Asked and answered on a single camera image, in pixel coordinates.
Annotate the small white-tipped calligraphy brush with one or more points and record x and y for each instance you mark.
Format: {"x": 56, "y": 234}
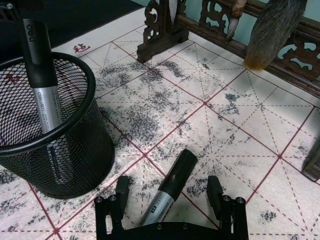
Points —
{"x": 234, "y": 23}

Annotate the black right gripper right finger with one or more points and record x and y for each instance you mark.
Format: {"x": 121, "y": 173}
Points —
{"x": 214, "y": 192}

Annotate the large grey-brown calligraphy brush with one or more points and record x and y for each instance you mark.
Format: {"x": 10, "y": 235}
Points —
{"x": 270, "y": 35}

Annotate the dark carved wooden brush rack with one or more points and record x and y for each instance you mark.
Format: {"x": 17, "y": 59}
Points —
{"x": 160, "y": 37}

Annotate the white calligraphy mat, red grid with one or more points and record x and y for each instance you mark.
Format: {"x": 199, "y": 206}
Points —
{"x": 190, "y": 120}

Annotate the black and silver marker pen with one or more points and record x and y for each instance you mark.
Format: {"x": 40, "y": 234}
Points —
{"x": 175, "y": 180}
{"x": 37, "y": 62}

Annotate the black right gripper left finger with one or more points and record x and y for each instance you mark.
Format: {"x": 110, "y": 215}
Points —
{"x": 122, "y": 193}

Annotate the black mesh pen holder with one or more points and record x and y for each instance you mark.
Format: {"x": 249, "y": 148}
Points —
{"x": 82, "y": 160}

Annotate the slim white-haired calligraphy brush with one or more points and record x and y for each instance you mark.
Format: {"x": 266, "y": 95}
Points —
{"x": 173, "y": 10}

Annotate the black table cloth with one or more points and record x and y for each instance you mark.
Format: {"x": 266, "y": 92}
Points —
{"x": 75, "y": 17}

